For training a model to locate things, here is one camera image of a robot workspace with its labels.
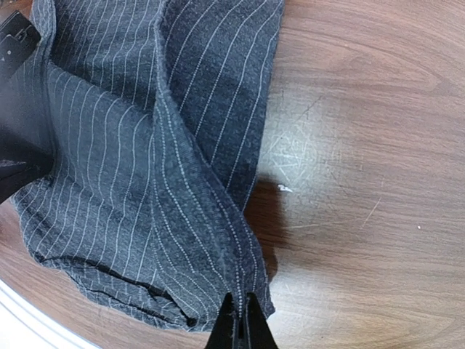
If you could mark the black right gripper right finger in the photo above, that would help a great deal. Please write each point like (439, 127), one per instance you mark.
(256, 333)

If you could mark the black pinstriped long sleeve shirt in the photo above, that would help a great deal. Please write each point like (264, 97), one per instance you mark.
(156, 112)

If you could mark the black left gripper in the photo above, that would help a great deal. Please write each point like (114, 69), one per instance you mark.
(26, 147)

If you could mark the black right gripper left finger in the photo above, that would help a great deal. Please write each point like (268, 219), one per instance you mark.
(224, 335)

